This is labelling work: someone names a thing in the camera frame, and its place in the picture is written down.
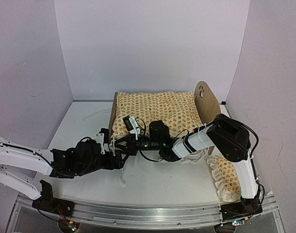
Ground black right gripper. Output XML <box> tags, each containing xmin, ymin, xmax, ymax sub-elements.
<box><xmin>112</xmin><ymin>133</ymin><xmax>162</xmax><ymax>157</ymax></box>

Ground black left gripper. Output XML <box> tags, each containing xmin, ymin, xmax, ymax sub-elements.
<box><xmin>76</xmin><ymin>150</ymin><xmax>129</xmax><ymax>177</ymax></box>

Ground white cushion tie cords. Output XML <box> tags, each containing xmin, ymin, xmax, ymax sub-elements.
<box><xmin>107</xmin><ymin>135</ymin><xmax>128</xmax><ymax>187</ymax></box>
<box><xmin>82</xmin><ymin>109</ymin><xmax>113</xmax><ymax>121</ymax></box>

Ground duck print ruffled cushion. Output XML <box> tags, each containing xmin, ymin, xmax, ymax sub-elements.
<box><xmin>110</xmin><ymin>92</ymin><xmax>202</xmax><ymax>139</ymax></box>

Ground wooden pet bed frame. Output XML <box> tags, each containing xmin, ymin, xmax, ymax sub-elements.
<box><xmin>108</xmin><ymin>81</ymin><xmax>221</xmax><ymax>150</ymax></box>

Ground small duck print pillow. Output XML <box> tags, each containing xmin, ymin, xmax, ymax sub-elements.
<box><xmin>207</xmin><ymin>154</ymin><xmax>241</xmax><ymax>202</ymax></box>

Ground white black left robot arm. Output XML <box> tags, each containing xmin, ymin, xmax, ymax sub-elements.
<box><xmin>0</xmin><ymin>133</ymin><xmax>128</xmax><ymax>212</ymax></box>

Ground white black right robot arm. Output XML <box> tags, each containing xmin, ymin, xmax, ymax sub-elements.
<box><xmin>111</xmin><ymin>114</ymin><xmax>265</xmax><ymax>218</ymax></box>

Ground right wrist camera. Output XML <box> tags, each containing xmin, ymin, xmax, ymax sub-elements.
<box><xmin>123</xmin><ymin>116</ymin><xmax>144</xmax><ymax>141</ymax></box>

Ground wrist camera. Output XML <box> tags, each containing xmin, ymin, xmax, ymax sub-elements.
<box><xmin>123</xmin><ymin>116</ymin><xmax>144</xmax><ymax>141</ymax></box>
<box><xmin>96</xmin><ymin>128</ymin><xmax>109</xmax><ymax>154</ymax></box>

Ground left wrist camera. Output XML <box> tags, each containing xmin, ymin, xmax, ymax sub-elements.
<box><xmin>96</xmin><ymin>128</ymin><xmax>109</xmax><ymax>154</ymax></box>

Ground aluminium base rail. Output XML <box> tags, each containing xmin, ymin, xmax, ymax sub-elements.
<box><xmin>5</xmin><ymin>191</ymin><xmax>285</xmax><ymax>233</ymax></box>

